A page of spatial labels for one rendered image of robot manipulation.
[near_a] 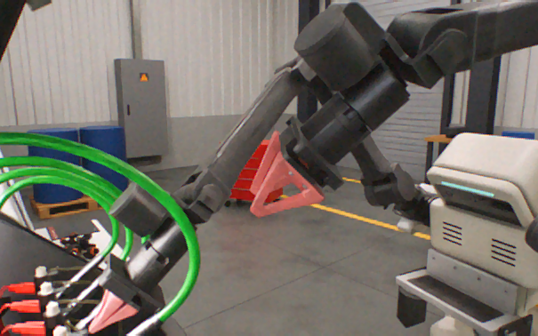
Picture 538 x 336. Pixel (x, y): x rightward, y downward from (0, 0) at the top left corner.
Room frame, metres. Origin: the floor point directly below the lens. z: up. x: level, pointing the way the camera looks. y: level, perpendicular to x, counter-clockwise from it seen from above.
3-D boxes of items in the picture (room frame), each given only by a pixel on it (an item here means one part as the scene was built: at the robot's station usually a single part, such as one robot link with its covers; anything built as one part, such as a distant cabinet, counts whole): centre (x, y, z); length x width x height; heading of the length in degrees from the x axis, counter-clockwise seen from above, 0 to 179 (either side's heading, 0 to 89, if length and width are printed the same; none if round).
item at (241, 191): (4.98, 0.23, 0.43); 0.70 x 0.46 x 0.86; 66
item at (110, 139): (5.07, 2.51, 0.51); 1.20 x 0.85 x 1.02; 129
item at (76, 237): (1.17, 0.61, 1.01); 0.23 x 0.11 x 0.06; 36
